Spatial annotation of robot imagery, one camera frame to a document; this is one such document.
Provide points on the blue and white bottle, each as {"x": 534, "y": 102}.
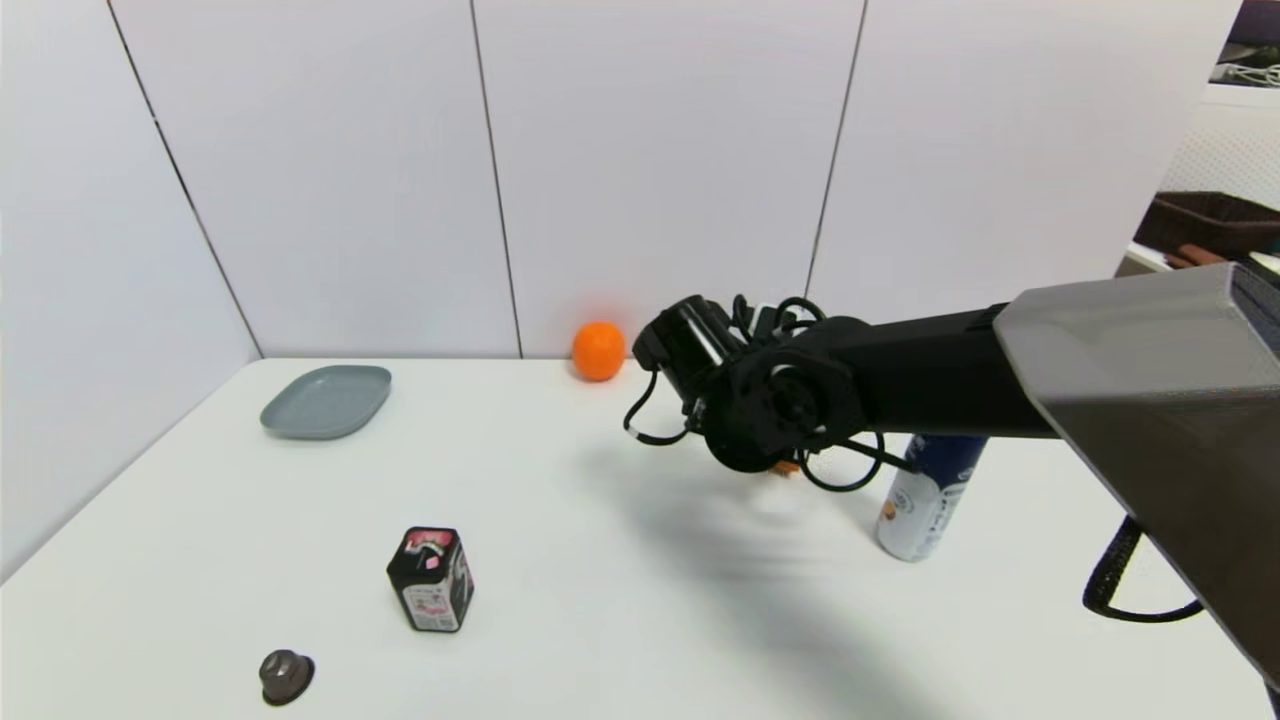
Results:
{"x": 920, "y": 510}

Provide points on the dark brown basket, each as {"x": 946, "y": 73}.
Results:
{"x": 1210, "y": 222}

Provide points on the orange fruit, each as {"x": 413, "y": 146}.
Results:
{"x": 599, "y": 351}

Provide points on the grey-green shallow plate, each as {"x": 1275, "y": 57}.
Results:
{"x": 325, "y": 402}

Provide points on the brown cloth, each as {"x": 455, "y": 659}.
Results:
{"x": 1195, "y": 257}

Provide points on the white desk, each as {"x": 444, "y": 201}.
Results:
{"x": 1140, "y": 262}

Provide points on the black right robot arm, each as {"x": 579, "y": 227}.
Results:
{"x": 920, "y": 375}

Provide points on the black milk carton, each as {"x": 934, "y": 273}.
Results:
{"x": 430, "y": 580}

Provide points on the white perforated panel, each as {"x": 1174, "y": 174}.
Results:
{"x": 1230, "y": 150}

